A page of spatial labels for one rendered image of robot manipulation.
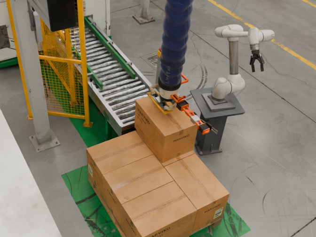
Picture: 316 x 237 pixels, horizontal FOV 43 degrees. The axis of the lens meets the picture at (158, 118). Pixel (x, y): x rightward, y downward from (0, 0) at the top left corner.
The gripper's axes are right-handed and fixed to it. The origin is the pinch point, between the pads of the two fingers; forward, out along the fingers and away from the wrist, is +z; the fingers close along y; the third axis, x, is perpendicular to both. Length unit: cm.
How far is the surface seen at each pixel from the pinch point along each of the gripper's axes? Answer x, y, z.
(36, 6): -229, 192, -45
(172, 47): -91, 4, -34
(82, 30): -137, -108, -69
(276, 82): 171, -177, 36
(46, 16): -228, 198, -41
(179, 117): -70, -45, 36
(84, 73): -135, -143, -25
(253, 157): 45, -88, 113
